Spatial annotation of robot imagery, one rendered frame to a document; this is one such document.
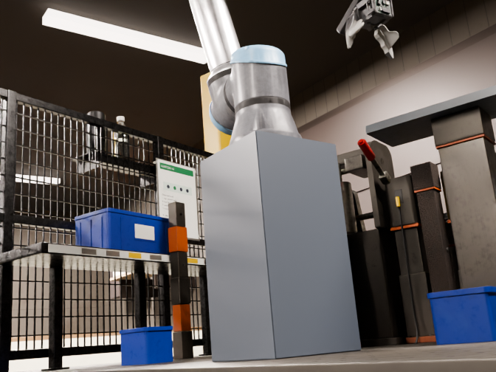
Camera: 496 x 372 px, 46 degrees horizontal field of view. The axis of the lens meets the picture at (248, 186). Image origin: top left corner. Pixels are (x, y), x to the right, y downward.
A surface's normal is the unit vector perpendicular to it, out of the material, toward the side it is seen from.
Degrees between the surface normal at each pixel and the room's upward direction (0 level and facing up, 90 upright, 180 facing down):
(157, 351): 90
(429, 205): 90
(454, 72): 90
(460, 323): 90
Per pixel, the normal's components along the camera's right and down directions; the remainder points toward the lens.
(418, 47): -0.82, -0.09
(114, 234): 0.81, -0.22
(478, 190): -0.62, -0.16
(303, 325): 0.57, -0.26
